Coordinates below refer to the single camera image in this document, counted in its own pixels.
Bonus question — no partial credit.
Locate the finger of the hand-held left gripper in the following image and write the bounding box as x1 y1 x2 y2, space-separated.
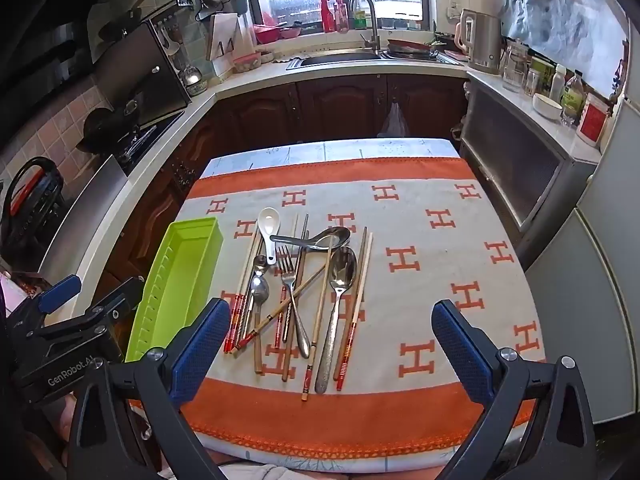
7 275 83 331
30 280 146 348

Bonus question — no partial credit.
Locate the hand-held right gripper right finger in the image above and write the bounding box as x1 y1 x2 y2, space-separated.
431 299 597 480

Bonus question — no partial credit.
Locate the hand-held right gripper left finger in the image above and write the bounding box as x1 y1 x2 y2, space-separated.
67 298 231 480

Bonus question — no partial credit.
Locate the brown wooden chopstick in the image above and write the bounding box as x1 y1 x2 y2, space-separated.
281 240 307 382
234 265 328 352

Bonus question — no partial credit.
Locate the green plastic utensil tray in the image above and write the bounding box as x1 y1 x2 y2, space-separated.
124 216 224 363

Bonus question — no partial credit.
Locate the small steel spoon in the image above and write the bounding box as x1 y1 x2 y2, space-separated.
240 254 269 346

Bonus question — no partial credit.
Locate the steel fork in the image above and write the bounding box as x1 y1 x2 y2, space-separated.
276 245 312 360

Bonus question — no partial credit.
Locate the large hammered steel spoon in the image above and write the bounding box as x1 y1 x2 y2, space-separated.
314 246 359 395

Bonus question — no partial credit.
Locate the white ceramic spoon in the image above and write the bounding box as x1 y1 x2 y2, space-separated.
257 207 280 266

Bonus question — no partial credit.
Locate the steel soup spoon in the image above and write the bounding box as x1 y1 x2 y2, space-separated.
269 226 352 252

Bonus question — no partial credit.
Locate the bent steel sheet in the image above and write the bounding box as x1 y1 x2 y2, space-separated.
39 154 130 288

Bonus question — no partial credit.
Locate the black pressure cooker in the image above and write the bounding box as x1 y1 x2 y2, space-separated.
0 156 67 261

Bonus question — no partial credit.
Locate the orange white printed blanket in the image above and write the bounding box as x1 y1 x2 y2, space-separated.
177 156 548 466

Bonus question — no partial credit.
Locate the grey refrigerator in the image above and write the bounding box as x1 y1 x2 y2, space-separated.
524 25 640 423

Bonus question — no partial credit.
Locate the black gas stove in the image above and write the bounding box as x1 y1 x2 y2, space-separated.
117 110 187 176

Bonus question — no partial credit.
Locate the black wok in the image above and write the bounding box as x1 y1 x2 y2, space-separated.
76 100 143 155

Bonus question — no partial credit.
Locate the steel-fronted cabinet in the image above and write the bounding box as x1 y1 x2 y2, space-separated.
459 77 603 243

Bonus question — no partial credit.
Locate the steel stove back panel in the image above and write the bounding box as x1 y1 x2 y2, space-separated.
127 22 193 128

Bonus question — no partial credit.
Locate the pale patterned tablecloth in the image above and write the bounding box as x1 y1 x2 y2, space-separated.
197 137 533 473

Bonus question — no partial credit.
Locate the white plastic bag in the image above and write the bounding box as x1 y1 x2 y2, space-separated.
381 101 412 137

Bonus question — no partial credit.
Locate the small steel teapot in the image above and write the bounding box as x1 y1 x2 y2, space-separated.
179 60 205 90

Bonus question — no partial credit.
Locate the white kitchen countertop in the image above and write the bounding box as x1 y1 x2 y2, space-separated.
37 47 618 321

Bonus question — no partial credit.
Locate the white bowl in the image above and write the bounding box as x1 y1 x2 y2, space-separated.
532 92 564 122

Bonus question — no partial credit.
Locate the red white package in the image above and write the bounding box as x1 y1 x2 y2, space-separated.
575 92 609 147

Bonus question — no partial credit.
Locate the bowl of food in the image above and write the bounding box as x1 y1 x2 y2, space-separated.
231 51 263 74

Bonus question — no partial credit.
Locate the clear bottle green label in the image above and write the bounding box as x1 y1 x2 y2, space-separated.
560 70 587 128

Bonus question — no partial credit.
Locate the white plastic bottle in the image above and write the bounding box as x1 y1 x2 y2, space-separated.
549 63 568 103

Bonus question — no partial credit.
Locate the glass pitcher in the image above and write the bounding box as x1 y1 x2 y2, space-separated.
501 40 531 93

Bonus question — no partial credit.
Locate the white cutting board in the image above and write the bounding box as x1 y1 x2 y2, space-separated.
206 12 242 61

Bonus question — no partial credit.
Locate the pink plastic basin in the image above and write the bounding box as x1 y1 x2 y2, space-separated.
252 24 302 46

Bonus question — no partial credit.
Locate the steel electric kettle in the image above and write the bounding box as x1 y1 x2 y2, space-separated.
459 8 502 75

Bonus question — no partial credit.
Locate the red plate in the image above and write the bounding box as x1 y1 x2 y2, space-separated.
386 38 435 60

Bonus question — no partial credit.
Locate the steel sink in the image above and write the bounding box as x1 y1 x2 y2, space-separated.
286 49 462 72

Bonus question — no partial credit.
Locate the steel kitchen faucet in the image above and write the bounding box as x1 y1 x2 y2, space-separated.
348 0 385 56

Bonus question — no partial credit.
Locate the clear plastic wall sheet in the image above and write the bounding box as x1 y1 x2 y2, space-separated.
500 0 632 103

